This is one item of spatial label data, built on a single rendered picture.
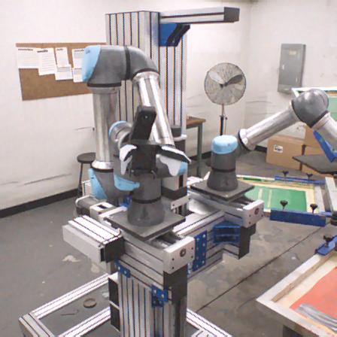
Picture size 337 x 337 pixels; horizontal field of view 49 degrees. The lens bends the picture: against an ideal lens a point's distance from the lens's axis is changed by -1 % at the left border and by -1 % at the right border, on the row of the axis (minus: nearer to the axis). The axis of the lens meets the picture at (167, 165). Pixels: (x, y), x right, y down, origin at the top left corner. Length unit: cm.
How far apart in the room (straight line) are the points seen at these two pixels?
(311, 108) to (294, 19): 512
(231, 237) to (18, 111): 323
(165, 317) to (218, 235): 52
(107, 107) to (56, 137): 346
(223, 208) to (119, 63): 86
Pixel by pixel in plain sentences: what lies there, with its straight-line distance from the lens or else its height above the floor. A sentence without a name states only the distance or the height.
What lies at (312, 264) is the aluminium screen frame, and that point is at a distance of 179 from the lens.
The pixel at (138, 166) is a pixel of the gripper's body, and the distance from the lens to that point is 87.
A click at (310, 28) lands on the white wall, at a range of 651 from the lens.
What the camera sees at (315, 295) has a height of 96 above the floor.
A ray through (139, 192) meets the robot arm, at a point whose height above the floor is 139.
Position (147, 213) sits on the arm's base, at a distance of 140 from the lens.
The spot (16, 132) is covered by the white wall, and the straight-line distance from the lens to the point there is 451.
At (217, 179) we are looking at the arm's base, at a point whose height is 131.
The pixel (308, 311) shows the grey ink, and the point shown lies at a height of 96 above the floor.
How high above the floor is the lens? 191
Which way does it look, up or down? 18 degrees down
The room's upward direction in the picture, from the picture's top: straight up
